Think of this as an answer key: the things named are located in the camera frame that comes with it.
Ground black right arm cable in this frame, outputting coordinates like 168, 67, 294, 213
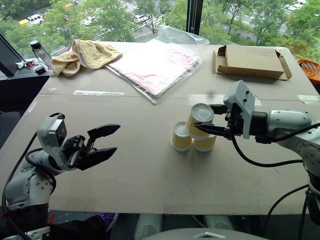
231, 124, 320, 233

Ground clear water bottle black cap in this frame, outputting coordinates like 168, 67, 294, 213
29, 40, 52, 69

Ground yellow paper cup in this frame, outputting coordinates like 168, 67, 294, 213
192, 134, 217, 153
185, 102, 215, 138
171, 121, 193, 152

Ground clear tape strip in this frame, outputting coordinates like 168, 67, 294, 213
297, 94, 320, 105
72, 90, 126, 97

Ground yellow towel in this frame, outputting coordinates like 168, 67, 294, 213
50, 38, 123, 77

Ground black side table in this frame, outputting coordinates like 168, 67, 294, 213
0, 58, 51, 113

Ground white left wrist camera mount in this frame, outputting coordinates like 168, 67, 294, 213
36, 116, 68, 171

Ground red and white small items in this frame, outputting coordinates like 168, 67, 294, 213
15, 60, 37, 70

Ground silver robot body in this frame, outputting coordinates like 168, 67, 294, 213
133, 213, 271, 240

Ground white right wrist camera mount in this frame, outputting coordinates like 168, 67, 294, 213
222, 79, 256, 140

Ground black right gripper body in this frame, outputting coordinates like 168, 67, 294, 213
223, 102, 245, 141

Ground pink sheets in plastic bag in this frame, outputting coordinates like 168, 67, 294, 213
104, 24, 210, 105

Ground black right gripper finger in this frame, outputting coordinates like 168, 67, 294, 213
194, 124, 227, 138
209, 103, 229, 116

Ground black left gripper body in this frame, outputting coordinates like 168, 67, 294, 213
60, 134, 97, 168

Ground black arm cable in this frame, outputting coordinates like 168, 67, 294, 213
1, 112, 66, 240
231, 124, 320, 233

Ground flat cardboard box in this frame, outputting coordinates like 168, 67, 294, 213
212, 44, 293, 81

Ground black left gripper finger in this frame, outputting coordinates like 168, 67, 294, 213
75, 146, 118, 172
85, 123, 121, 152

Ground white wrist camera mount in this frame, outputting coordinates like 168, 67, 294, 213
222, 79, 256, 140
36, 116, 68, 171

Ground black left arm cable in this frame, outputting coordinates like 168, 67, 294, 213
1, 112, 66, 240

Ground orange wicker basket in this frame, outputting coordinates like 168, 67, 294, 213
296, 58, 320, 85

